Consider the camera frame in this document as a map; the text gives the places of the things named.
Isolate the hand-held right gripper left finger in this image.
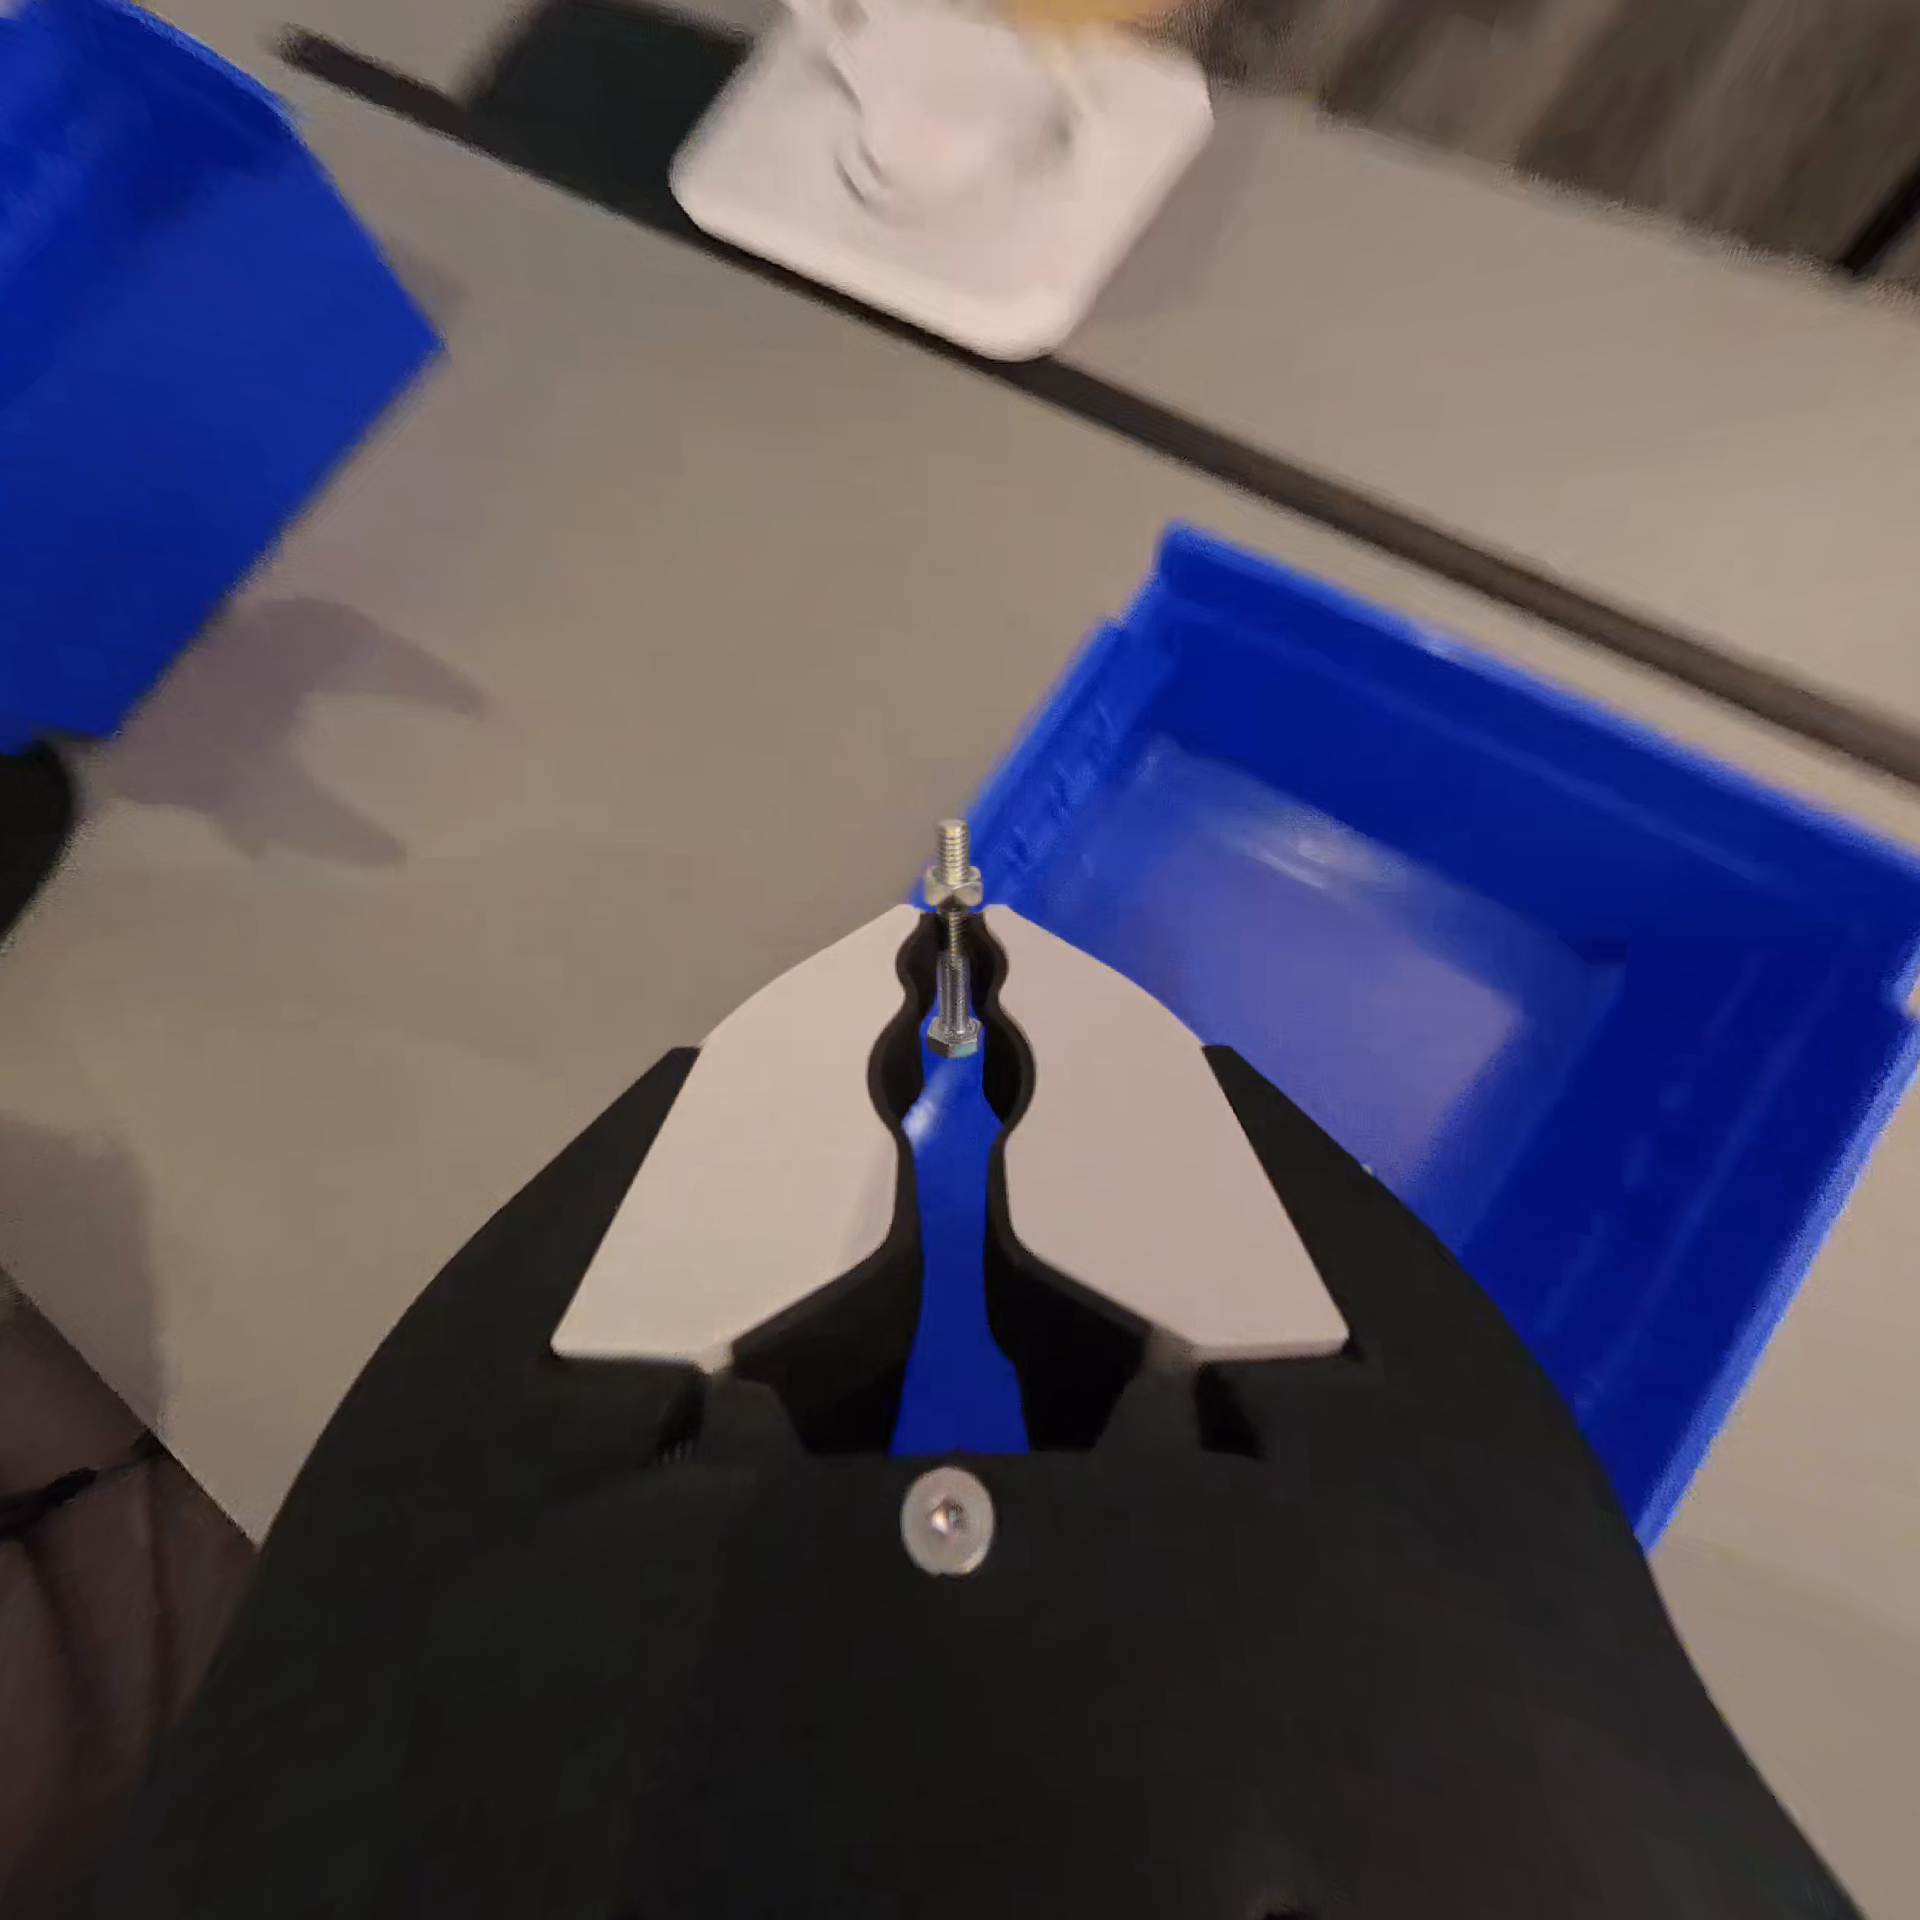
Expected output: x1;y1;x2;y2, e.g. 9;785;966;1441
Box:
550;904;924;1369

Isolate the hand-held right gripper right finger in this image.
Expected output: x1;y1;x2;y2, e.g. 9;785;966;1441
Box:
984;904;1353;1369

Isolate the long silver hex bolt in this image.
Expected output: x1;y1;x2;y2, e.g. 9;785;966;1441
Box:
921;817;990;1059

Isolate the blue plastic bin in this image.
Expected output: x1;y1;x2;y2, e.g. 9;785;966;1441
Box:
0;0;448;745
892;520;1920;1555

